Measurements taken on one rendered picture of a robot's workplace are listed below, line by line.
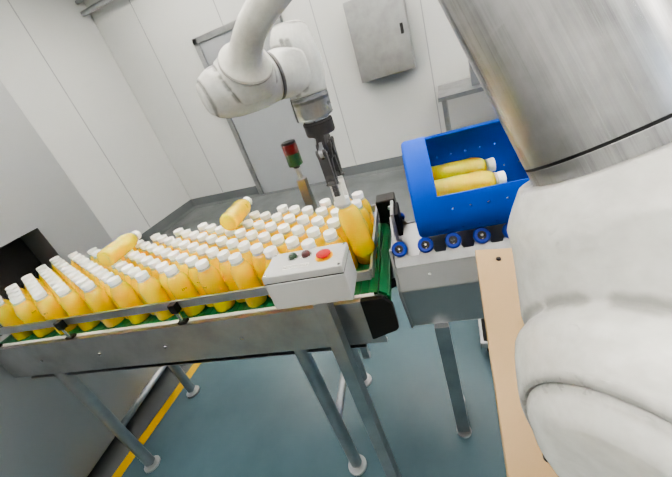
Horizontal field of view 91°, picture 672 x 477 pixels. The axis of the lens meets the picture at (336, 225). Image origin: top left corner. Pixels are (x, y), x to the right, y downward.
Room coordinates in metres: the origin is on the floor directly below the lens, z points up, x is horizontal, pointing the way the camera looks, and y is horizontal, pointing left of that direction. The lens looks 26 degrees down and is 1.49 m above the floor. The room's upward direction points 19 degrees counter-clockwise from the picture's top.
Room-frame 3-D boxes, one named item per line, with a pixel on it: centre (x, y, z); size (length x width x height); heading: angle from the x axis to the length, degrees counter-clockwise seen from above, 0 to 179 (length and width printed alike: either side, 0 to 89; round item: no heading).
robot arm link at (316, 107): (0.85, -0.04, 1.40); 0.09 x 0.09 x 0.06
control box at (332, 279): (0.69, 0.10, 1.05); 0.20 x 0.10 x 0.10; 73
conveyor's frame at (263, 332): (1.17, 0.64, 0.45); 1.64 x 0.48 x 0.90; 73
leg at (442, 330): (0.82, -0.23, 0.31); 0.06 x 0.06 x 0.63; 73
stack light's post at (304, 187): (1.37, 0.08, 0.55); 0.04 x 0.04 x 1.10; 73
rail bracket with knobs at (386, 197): (1.12, -0.20, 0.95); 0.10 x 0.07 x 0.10; 163
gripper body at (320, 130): (0.85, -0.04, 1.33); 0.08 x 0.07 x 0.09; 163
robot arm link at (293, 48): (0.85, -0.03, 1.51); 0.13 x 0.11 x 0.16; 118
